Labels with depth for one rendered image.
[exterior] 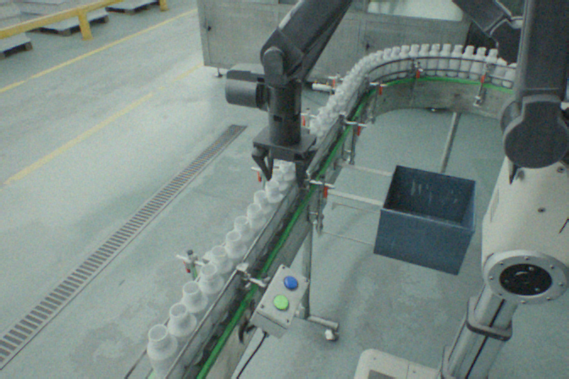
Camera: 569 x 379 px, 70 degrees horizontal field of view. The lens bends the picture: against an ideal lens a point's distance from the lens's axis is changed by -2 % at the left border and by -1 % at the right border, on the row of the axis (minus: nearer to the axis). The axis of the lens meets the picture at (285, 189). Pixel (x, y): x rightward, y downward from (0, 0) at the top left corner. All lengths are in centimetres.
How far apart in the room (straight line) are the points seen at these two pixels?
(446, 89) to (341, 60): 207
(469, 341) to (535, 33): 87
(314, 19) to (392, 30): 366
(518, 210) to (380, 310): 158
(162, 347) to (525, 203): 74
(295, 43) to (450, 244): 105
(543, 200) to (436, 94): 175
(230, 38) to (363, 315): 349
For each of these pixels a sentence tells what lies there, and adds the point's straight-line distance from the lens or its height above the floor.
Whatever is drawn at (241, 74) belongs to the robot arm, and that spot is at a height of 160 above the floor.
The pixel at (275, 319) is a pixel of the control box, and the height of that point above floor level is 110.
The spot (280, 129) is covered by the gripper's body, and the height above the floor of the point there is 152.
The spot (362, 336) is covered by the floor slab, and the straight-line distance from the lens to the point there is 226.
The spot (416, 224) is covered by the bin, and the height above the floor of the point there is 92.
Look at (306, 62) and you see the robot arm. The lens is 115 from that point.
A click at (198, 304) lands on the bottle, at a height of 113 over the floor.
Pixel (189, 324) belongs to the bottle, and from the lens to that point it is 90.
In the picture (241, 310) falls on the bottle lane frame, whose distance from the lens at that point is 108.
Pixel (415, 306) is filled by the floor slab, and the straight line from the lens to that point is 244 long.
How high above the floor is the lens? 185
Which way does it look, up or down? 36 degrees down
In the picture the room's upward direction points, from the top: straight up
